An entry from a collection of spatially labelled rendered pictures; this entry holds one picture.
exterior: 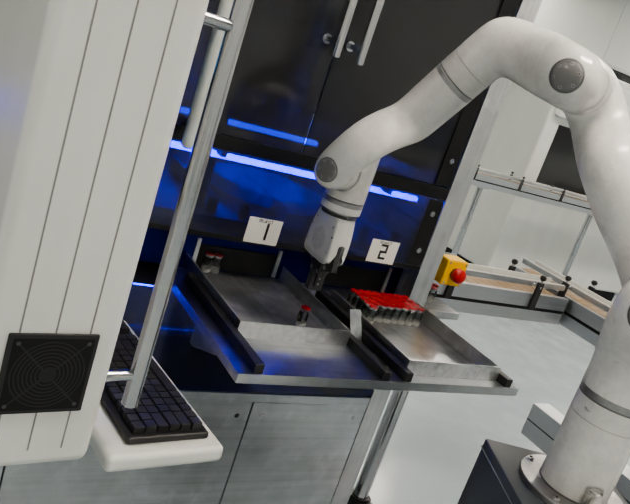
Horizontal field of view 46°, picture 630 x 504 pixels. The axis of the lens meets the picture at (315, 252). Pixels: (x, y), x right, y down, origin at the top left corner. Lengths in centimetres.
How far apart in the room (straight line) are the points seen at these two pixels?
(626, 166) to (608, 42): 777
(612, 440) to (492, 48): 69
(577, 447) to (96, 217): 86
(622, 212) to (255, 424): 106
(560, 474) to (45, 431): 83
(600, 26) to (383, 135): 760
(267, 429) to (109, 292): 103
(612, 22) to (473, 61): 768
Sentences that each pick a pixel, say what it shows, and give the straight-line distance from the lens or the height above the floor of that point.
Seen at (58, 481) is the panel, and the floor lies 36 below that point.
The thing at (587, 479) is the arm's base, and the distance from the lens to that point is 137.
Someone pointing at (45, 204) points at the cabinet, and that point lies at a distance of 92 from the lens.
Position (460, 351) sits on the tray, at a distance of 179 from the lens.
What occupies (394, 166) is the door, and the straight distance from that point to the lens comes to 179.
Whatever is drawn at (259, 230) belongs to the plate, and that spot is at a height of 102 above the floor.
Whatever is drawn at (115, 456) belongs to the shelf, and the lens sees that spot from 115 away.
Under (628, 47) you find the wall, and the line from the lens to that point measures 930.
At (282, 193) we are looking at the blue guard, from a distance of 165.
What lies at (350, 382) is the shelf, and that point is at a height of 87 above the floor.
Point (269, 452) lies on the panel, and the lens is 200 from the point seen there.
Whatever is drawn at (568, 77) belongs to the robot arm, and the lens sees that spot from 124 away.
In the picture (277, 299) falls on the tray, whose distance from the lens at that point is 169.
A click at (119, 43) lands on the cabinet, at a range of 90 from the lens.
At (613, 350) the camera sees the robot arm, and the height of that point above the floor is 114.
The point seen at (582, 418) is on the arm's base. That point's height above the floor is 101.
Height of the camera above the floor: 144
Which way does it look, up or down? 15 degrees down
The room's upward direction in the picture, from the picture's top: 19 degrees clockwise
